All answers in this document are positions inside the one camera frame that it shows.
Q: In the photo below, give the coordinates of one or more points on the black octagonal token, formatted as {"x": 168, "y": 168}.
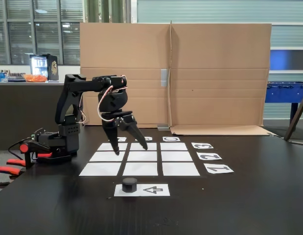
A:
{"x": 129, "y": 184}

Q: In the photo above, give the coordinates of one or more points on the white paper grid square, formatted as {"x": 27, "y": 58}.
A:
{"x": 103, "y": 147}
{"x": 140, "y": 169}
{"x": 152, "y": 147}
{"x": 180, "y": 169}
{"x": 142, "y": 156}
{"x": 100, "y": 169}
{"x": 177, "y": 156}
{"x": 174, "y": 146}
{"x": 100, "y": 156}

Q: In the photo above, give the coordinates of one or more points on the paper label letter A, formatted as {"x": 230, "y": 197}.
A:
{"x": 122, "y": 139}

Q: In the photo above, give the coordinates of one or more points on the paper label letter B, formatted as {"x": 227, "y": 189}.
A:
{"x": 148, "y": 138}

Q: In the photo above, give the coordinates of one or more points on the paper label letter C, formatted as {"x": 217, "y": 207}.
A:
{"x": 171, "y": 139}

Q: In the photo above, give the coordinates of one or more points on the grey tape strip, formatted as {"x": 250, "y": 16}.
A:
{"x": 164, "y": 77}

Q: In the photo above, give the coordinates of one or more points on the white arrow paper sheet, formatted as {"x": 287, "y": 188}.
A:
{"x": 153, "y": 190}

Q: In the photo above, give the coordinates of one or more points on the paper label number 3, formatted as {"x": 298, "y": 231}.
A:
{"x": 202, "y": 145}

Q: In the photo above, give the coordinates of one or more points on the large brown cardboard panel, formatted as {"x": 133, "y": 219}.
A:
{"x": 219, "y": 73}
{"x": 141, "y": 49}

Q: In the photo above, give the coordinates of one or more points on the black mini fridge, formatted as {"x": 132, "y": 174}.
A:
{"x": 47, "y": 67}

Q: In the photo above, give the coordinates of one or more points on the paper label number 2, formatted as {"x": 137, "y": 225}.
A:
{"x": 209, "y": 156}

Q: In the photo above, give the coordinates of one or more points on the orange snack bag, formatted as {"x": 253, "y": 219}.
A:
{"x": 35, "y": 78}

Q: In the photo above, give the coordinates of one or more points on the red and black clamp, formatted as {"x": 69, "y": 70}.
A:
{"x": 24, "y": 148}

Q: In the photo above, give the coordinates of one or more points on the paper label number 1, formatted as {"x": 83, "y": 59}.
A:
{"x": 218, "y": 169}

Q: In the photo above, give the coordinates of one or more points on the dark brown counter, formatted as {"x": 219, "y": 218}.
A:
{"x": 11, "y": 110}

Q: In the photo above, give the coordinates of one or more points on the blue foosball table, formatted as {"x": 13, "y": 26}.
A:
{"x": 283, "y": 94}

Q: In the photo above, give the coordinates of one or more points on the dark wooden easel leg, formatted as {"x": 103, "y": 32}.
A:
{"x": 295, "y": 120}

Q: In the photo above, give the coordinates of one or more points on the grey metal bracket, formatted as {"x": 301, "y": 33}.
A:
{"x": 163, "y": 127}

